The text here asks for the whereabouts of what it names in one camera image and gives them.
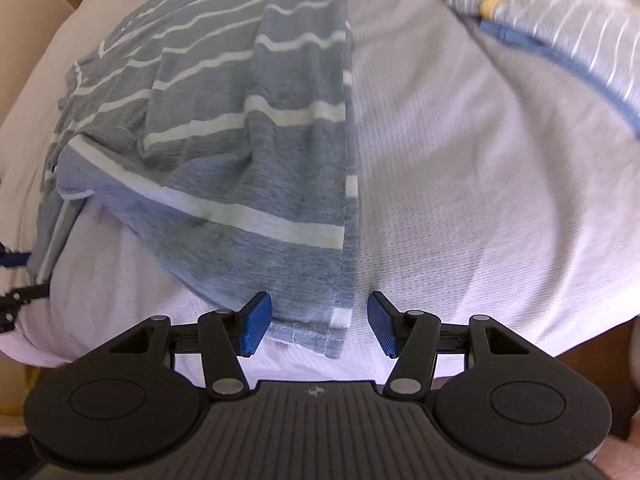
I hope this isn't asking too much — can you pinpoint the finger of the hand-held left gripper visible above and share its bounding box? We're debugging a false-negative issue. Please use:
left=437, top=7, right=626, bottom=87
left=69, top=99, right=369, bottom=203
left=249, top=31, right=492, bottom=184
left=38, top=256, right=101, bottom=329
left=0, top=249, right=32, bottom=270
left=0, top=284, right=49, bottom=333

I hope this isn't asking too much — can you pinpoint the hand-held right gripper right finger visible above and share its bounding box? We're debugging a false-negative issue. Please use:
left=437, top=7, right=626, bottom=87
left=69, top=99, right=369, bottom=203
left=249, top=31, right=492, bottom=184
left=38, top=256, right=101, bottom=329
left=366, top=290, right=541, bottom=402

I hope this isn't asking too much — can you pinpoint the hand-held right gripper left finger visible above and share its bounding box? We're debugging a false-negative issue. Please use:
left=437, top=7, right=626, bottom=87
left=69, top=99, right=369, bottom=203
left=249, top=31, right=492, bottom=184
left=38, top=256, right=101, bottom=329
left=102, top=291, right=274, bottom=402

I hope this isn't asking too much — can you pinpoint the blue white striped shirt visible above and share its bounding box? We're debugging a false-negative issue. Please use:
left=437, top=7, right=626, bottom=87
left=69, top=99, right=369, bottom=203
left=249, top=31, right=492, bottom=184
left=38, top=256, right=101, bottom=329
left=27, top=0, right=396, bottom=361

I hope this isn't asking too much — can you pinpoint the white bed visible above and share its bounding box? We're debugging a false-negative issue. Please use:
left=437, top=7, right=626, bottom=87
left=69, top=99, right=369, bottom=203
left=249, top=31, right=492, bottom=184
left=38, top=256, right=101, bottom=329
left=0, top=0, right=640, bottom=391

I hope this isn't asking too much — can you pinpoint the pale striped garment yellow trim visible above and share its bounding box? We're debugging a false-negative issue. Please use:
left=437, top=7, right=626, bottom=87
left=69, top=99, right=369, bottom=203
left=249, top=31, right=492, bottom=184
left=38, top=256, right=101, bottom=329
left=445, top=0, right=640, bottom=141

